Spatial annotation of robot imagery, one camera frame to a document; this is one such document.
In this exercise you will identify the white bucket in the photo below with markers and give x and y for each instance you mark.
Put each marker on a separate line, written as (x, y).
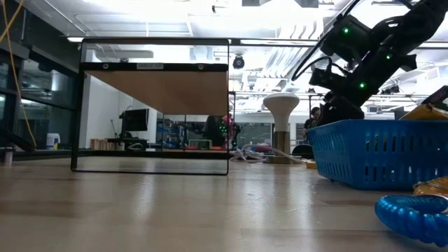
(53, 140)

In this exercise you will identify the wooden shelf riser black frame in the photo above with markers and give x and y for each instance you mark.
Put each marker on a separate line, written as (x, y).
(157, 91)

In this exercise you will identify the round black camera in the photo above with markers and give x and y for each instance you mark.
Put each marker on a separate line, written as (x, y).
(238, 62)

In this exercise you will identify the black monitor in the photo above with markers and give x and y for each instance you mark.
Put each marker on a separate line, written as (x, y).
(134, 120)

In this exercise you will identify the white cylindrical post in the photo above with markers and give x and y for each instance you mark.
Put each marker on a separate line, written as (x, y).
(8, 157)

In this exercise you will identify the person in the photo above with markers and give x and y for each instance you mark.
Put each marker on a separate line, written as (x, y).
(313, 117)

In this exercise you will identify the black slanted bar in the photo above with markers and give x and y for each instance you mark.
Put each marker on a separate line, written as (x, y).
(15, 139)

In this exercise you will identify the stack of wooden blocks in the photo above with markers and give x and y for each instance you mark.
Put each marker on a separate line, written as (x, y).
(99, 144)

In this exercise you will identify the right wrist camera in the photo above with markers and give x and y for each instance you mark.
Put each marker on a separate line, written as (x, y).
(322, 78)

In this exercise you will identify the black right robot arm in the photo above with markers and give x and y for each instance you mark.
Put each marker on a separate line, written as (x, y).
(413, 24)

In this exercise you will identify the black metal table frame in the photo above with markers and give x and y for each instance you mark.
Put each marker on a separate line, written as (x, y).
(140, 154)

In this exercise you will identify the blue plastic basket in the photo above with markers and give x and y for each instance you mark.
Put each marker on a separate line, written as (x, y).
(332, 157)

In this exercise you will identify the white mushroom table lamp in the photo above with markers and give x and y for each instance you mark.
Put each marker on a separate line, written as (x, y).
(281, 105)

